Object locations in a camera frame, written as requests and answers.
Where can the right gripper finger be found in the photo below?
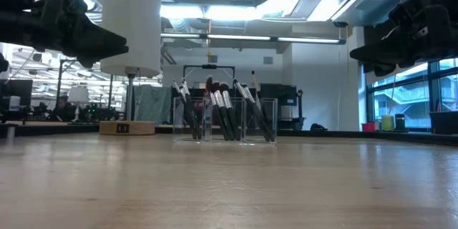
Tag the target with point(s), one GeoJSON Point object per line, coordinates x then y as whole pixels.
{"type": "Point", "coordinates": [386, 51]}
{"type": "Point", "coordinates": [381, 68]}

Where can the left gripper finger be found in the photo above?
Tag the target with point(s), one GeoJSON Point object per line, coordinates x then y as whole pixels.
{"type": "Point", "coordinates": [103, 53]}
{"type": "Point", "coordinates": [103, 39]}

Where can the black dense-head makeup brush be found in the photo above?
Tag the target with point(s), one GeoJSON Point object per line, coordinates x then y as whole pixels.
{"type": "Point", "coordinates": [227, 121]}

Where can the black tapered blush brush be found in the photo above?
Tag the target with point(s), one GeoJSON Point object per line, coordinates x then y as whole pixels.
{"type": "Point", "coordinates": [234, 123]}

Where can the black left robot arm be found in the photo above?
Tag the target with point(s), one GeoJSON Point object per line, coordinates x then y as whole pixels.
{"type": "Point", "coordinates": [16, 25]}

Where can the white shade wooden base lamp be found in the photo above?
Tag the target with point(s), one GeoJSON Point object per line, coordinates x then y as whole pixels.
{"type": "Point", "coordinates": [130, 25]}

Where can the small white table lamp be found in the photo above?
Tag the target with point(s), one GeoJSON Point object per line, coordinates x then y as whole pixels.
{"type": "Point", "coordinates": [78, 94]}

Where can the green cup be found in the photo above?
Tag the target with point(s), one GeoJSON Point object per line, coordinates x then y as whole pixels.
{"type": "Point", "coordinates": [387, 123]}

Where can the black cup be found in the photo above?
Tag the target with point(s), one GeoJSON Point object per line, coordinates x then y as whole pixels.
{"type": "Point", "coordinates": [399, 122]}

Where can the pink cup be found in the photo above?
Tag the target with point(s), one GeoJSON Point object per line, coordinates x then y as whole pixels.
{"type": "Point", "coordinates": [368, 127]}

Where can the person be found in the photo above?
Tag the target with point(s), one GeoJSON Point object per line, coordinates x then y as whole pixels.
{"type": "Point", "coordinates": [65, 111]}

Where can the teal cloth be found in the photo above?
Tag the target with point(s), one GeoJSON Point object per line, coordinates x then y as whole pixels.
{"type": "Point", "coordinates": [152, 103]}

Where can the black monitor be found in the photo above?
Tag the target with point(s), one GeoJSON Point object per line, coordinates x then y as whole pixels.
{"type": "Point", "coordinates": [18, 91]}

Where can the dark bin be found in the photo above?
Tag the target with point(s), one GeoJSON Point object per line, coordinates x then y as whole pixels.
{"type": "Point", "coordinates": [443, 122]}

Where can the black rounded object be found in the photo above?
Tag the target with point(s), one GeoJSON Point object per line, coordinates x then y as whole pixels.
{"type": "Point", "coordinates": [317, 127]}

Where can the white container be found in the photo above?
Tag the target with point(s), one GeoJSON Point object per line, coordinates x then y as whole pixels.
{"type": "Point", "coordinates": [15, 103]}

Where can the black office appliance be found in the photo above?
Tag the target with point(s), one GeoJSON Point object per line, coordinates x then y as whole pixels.
{"type": "Point", "coordinates": [282, 94]}

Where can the long hanging light fixture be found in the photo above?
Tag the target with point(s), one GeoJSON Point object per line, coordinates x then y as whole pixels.
{"type": "Point", "coordinates": [236, 37]}

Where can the clear acrylic brush organizer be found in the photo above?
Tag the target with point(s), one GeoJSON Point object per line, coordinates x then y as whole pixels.
{"type": "Point", "coordinates": [225, 142]}

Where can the black aluminium table frame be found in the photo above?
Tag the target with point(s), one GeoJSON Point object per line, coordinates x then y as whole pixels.
{"type": "Point", "coordinates": [322, 133]}

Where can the black camera gantry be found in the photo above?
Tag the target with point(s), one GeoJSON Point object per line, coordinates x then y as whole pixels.
{"type": "Point", "coordinates": [209, 66]}

